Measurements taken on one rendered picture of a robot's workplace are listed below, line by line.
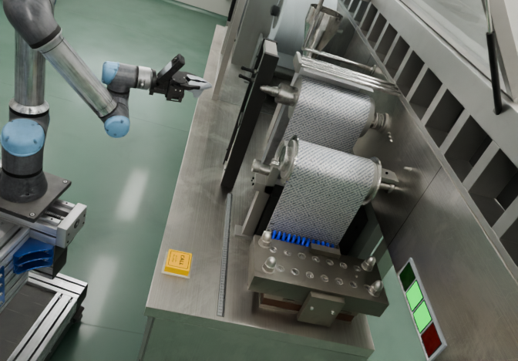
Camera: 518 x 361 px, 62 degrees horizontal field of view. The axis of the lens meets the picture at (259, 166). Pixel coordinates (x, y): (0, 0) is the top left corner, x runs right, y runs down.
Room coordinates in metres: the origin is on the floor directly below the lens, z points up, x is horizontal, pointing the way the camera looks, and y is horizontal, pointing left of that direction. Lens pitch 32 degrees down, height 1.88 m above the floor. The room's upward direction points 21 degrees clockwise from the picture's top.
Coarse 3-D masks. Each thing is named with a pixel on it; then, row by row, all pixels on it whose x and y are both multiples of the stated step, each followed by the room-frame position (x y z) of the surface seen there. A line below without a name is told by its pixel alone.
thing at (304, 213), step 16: (288, 192) 1.03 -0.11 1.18; (304, 192) 1.04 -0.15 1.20; (288, 208) 1.04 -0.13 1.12; (304, 208) 1.05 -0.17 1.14; (320, 208) 1.06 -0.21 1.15; (336, 208) 1.07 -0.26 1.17; (352, 208) 1.08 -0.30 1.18; (272, 224) 1.03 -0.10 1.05; (288, 224) 1.04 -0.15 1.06; (304, 224) 1.05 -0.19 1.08; (320, 224) 1.06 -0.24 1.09; (336, 224) 1.07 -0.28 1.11; (320, 240) 1.07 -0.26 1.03; (336, 240) 1.08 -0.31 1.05
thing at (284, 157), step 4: (284, 148) 1.10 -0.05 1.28; (288, 148) 1.09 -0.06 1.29; (284, 152) 1.08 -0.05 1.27; (288, 152) 1.07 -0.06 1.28; (280, 156) 1.11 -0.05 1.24; (284, 156) 1.06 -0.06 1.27; (288, 156) 1.06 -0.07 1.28; (280, 160) 1.09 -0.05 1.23; (284, 160) 1.05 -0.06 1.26; (288, 160) 1.06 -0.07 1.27; (280, 164) 1.07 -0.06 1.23; (284, 164) 1.05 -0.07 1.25; (280, 168) 1.06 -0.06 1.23; (284, 168) 1.06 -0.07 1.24
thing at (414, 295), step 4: (416, 284) 0.82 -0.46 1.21; (412, 288) 0.82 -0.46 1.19; (416, 288) 0.81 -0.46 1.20; (408, 292) 0.83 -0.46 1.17; (412, 292) 0.82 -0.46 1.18; (416, 292) 0.81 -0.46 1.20; (420, 292) 0.80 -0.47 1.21; (408, 296) 0.82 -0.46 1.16; (412, 296) 0.81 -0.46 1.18; (416, 296) 0.80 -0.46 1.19; (420, 296) 0.79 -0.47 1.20; (412, 300) 0.80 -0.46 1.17; (416, 300) 0.79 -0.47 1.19; (412, 304) 0.79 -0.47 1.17; (416, 304) 0.78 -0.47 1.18; (412, 308) 0.79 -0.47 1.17
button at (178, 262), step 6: (168, 252) 0.90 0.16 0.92; (174, 252) 0.91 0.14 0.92; (180, 252) 0.91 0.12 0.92; (186, 252) 0.92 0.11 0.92; (168, 258) 0.88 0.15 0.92; (174, 258) 0.88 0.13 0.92; (180, 258) 0.89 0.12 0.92; (186, 258) 0.90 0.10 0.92; (168, 264) 0.86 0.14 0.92; (174, 264) 0.86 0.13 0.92; (180, 264) 0.87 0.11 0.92; (186, 264) 0.88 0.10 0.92; (168, 270) 0.85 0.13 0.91; (174, 270) 0.85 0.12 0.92; (180, 270) 0.85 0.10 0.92; (186, 270) 0.86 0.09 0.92
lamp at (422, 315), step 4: (424, 304) 0.77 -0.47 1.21; (420, 308) 0.77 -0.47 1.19; (424, 308) 0.76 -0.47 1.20; (416, 312) 0.77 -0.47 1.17; (420, 312) 0.76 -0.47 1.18; (424, 312) 0.75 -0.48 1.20; (428, 312) 0.74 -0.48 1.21; (416, 316) 0.76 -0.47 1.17; (420, 316) 0.75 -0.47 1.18; (424, 316) 0.74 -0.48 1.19; (428, 316) 0.73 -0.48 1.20; (416, 320) 0.75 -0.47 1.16; (420, 320) 0.74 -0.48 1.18; (424, 320) 0.74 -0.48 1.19; (428, 320) 0.73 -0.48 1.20; (420, 324) 0.74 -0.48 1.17; (424, 324) 0.73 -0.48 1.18; (420, 328) 0.73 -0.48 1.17
